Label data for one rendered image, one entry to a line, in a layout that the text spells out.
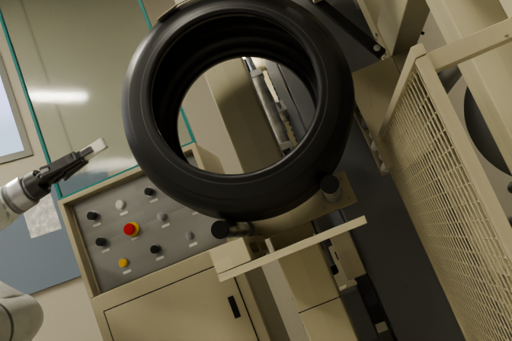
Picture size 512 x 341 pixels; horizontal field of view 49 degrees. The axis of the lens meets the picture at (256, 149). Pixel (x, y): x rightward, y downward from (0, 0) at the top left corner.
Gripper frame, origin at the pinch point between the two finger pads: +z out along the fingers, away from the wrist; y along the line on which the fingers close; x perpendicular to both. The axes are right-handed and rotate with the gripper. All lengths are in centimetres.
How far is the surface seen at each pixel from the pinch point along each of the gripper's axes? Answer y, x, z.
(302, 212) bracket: 25, 41, 38
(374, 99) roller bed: 21, 25, 73
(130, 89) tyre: -14.7, -2.6, 19.4
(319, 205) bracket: 25, 42, 43
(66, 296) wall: 238, -6, -141
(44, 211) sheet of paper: 237, -67, -127
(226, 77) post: 27.5, -7.0, 39.3
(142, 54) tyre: -14.1, -8.9, 25.9
